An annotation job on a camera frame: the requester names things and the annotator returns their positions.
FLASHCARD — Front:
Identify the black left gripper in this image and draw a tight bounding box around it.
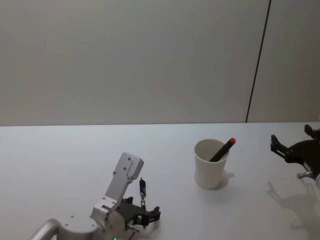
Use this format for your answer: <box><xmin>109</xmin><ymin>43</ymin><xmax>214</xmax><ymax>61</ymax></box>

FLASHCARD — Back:
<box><xmin>116</xmin><ymin>196</ymin><xmax>163</xmax><ymax>226</ymax></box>

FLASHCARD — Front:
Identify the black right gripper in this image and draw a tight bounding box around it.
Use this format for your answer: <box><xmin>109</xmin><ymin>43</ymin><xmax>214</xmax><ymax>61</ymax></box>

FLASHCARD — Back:
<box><xmin>269</xmin><ymin>123</ymin><xmax>320</xmax><ymax>174</ymax></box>

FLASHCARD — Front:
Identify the black pen with red cap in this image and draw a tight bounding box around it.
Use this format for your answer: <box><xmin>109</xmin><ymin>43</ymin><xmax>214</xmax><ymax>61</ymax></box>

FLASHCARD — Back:
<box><xmin>209</xmin><ymin>137</ymin><xmax>237</xmax><ymax>163</ymax></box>

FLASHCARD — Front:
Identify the white paper cup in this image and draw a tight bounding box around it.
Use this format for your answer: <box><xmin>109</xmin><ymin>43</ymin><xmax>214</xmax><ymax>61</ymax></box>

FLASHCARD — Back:
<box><xmin>193</xmin><ymin>139</ymin><xmax>230</xmax><ymax>190</ymax></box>

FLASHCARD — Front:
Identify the thin dark cable silver plug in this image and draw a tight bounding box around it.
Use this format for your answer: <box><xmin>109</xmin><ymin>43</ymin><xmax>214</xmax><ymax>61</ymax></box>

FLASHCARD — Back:
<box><xmin>138</xmin><ymin>177</ymin><xmax>149</xmax><ymax>210</ymax></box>
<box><xmin>296</xmin><ymin>170</ymin><xmax>313</xmax><ymax>180</ymax></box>

